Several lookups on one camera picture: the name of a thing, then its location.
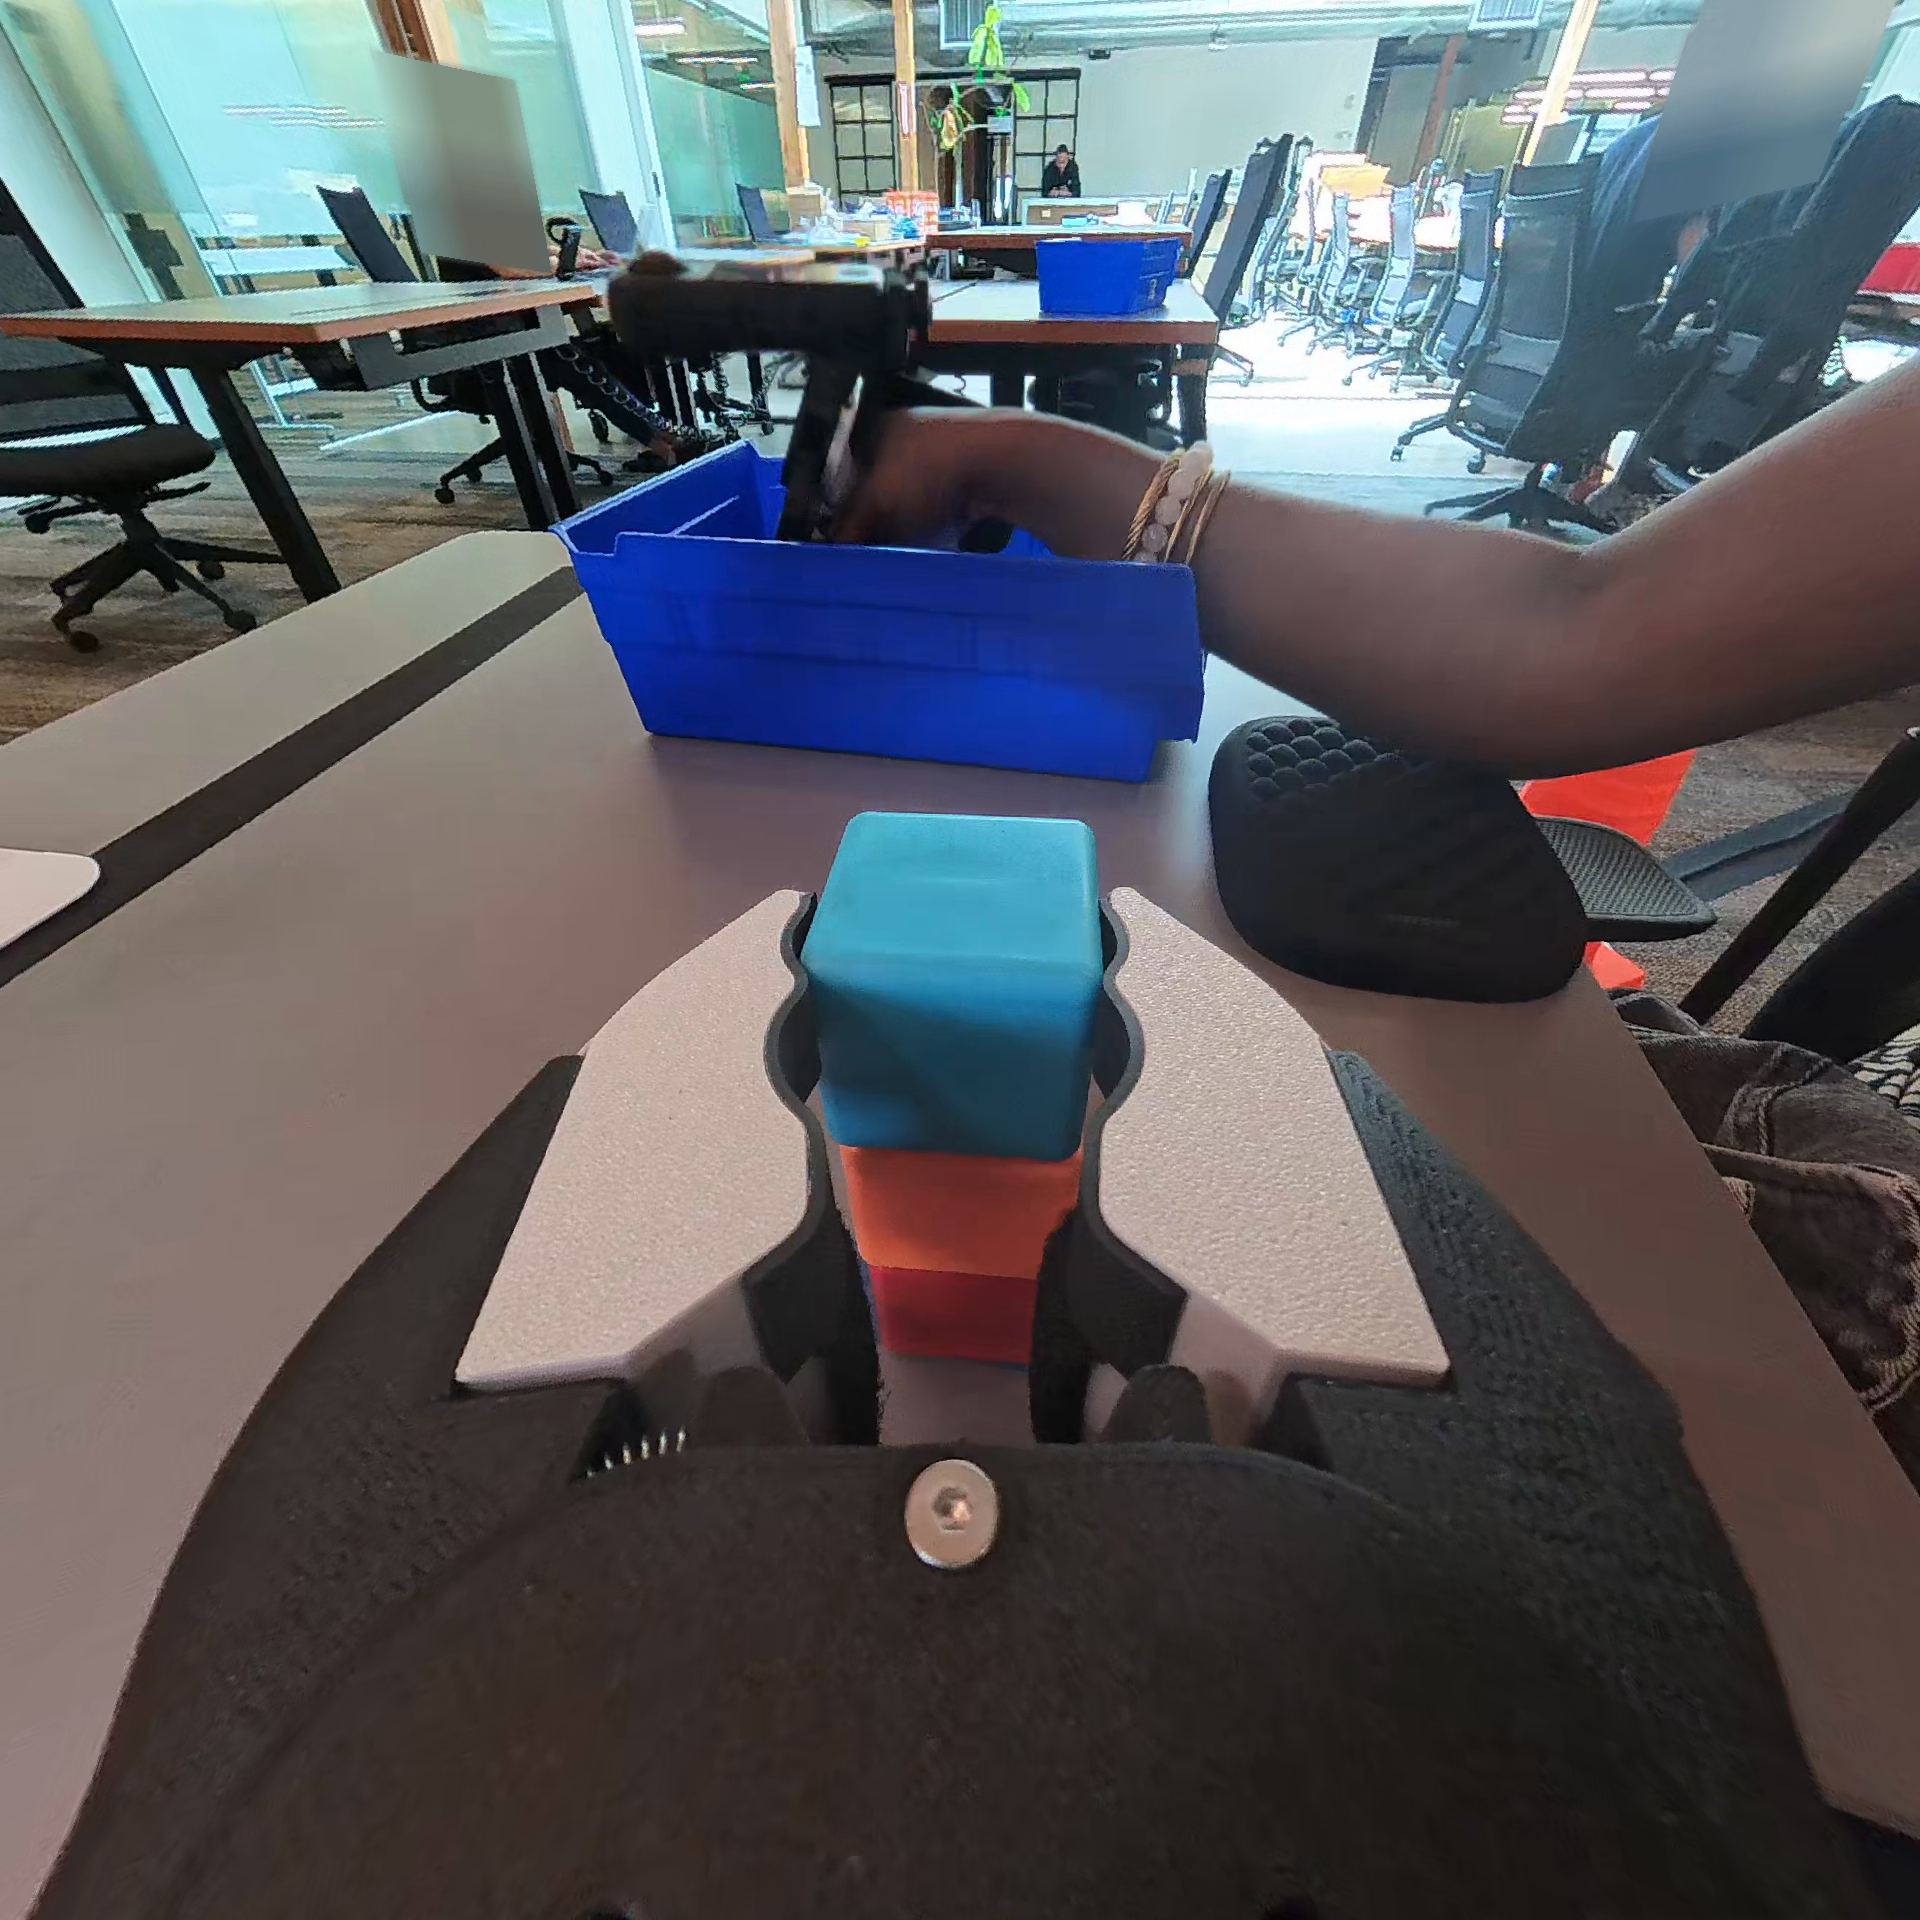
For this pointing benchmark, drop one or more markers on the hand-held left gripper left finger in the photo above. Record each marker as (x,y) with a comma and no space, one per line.
(636,1186)

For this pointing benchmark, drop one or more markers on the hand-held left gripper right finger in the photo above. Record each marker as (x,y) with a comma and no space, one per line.
(1275,1186)

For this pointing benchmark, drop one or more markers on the orange foam cube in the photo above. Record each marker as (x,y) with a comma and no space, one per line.
(954,1206)

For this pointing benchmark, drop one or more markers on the red foam cube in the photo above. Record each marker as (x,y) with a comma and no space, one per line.
(954,1314)

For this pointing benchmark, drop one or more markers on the blue plastic bin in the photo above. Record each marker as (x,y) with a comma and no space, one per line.
(902,647)
(1106,279)

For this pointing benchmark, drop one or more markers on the teal foam cube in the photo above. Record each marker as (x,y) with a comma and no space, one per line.
(954,961)

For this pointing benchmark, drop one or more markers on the person's right forearm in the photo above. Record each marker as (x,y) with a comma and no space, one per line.
(1559,614)

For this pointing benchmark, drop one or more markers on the person's right hand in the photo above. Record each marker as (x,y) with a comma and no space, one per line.
(989,482)

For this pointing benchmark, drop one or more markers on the green potted plant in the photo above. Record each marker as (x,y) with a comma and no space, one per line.
(982,76)

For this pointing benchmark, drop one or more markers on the black textured armrest pad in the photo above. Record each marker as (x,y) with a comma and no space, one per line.
(1380,856)

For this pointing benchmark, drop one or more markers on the orange traffic cone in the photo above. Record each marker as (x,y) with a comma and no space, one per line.
(1620,795)

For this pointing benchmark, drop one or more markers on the brown office desk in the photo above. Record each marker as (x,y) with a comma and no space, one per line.
(240,314)

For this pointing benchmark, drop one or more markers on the person's pants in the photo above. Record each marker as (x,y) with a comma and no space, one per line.
(1815,1198)

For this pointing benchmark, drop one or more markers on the white stand base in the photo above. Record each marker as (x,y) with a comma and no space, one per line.
(37,893)

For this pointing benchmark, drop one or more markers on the black office chair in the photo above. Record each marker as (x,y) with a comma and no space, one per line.
(93,451)

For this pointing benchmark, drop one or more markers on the row of black office chairs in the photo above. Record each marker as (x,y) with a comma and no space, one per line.
(1532,301)

